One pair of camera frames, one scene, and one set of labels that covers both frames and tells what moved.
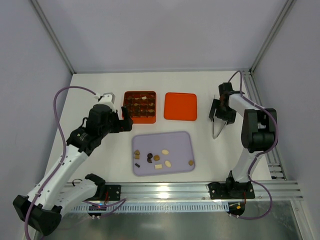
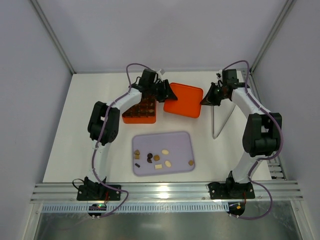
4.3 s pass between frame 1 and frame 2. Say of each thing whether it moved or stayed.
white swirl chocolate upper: stayed
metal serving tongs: stayed
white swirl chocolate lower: stayed
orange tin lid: moved
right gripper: moved
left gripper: moved
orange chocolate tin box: stayed
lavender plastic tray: stayed
